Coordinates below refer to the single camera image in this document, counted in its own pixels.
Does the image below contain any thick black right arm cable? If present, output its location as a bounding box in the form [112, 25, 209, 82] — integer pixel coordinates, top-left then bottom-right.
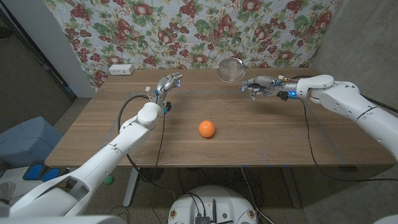
[292, 74, 398, 114]

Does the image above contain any grey table leg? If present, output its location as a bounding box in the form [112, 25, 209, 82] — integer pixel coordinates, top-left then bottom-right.
[281, 166, 302, 208]

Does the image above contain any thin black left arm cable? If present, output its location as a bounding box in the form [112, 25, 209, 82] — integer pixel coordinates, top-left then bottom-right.
[150, 113, 166, 224]

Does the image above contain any floral fruit print backdrop cloth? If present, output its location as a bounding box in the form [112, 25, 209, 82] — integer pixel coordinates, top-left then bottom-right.
[43, 0, 341, 93]

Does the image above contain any white table leg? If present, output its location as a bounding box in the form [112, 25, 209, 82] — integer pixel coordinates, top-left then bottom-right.
[123, 167, 141, 208]

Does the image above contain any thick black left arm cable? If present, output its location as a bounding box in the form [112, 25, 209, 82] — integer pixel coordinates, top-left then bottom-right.
[117, 94, 177, 200]

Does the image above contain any white power strip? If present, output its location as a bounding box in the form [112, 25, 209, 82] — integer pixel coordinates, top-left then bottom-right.
[108, 63, 135, 76]

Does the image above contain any orange fruit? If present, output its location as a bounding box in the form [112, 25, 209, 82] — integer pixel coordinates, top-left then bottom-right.
[198, 120, 216, 139]

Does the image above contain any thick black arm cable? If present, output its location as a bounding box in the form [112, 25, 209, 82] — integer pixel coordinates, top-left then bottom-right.
[117, 94, 177, 200]
[292, 74, 398, 114]

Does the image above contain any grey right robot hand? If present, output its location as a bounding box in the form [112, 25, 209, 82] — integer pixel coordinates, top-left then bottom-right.
[241, 75, 290, 101]

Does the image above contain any round black floor fan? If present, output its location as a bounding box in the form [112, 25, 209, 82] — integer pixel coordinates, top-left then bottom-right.
[139, 167, 165, 183]

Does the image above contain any blue foot pedal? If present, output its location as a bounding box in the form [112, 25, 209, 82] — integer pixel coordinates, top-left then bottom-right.
[40, 167, 70, 184]
[22, 161, 46, 181]

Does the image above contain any metal mesh sieve black handle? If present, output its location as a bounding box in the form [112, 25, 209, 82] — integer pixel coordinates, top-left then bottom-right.
[216, 57, 246, 83]

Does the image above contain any white robot chest edge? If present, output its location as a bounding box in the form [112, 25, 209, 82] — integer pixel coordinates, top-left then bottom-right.
[0, 215, 128, 224]

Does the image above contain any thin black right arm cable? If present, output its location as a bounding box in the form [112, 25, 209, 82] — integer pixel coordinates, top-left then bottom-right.
[300, 98, 398, 182]

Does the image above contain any white robot torso base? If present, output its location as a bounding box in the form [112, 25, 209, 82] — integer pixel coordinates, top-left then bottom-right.
[167, 185, 258, 224]

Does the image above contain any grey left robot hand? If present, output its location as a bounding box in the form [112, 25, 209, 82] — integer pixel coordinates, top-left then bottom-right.
[154, 72, 184, 114]

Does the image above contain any blue plastic bin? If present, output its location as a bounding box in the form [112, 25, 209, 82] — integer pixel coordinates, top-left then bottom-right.
[0, 116, 63, 169]

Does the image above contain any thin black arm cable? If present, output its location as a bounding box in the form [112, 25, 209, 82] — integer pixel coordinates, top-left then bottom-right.
[150, 113, 166, 224]
[300, 98, 398, 182]

